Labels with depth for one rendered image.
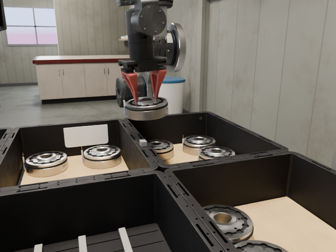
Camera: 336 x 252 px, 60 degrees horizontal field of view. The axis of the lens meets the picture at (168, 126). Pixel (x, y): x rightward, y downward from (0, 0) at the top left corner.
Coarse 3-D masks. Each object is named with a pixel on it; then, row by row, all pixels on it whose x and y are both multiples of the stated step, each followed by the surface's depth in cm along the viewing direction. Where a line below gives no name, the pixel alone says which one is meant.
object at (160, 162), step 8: (192, 112) 97; (200, 112) 97; (208, 112) 97; (128, 120) 87; (224, 120) 87; (240, 128) 79; (136, 136) 72; (256, 136) 73; (272, 144) 67; (280, 144) 66; (152, 152) 63; (256, 152) 62; (264, 152) 62; (272, 152) 62; (160, 160) 57; (200, 160) 57; (208, 160) 57; (216, 160) 58; (160, 168) 55
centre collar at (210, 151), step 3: (213, 147) 83; (216, 147) 83; (210, 150) 80; (213, 150) 82; (216, 150) 82; (219, 150) 82; (222, 150) 80; (210, 153) 79; (213, 153) 79; (216, 153) 78; (219, 153) 78; (222, 153) 79
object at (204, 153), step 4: (200, 148) 83; (204, 148) 84; (208, 148) 84; (224, 148) 84; (228, 148) 83; (200, 152) 80; (204, 152) 81; (228, 152) 80; (232, 152) 80; (200, 156) 79; (204, 156) 78; (208, 156) 78; (212, 156) 78; (216, 156) 78; (220, 156) 78
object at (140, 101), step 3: (138, 99) 70; (141, 99) 71; (144, 99) 72; (147, 99) 72; (150, 99) 71; (153, 99) 70; (138, 102) 69; (141, 102) 68; (144, 102) 68; (147, 102) 68; (150, 102) 68
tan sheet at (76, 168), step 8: (72, 160) 83; (80, 160) 83; (72, 168) 78; (80, 168) 78; (88, 168) 78; (112, 168) 78; (120, 168) 78; (24, 176) 73; (32, 176) 73; (48, 176) 73; (56, 176) 73; (64, 176) 73; (72, 176) 73
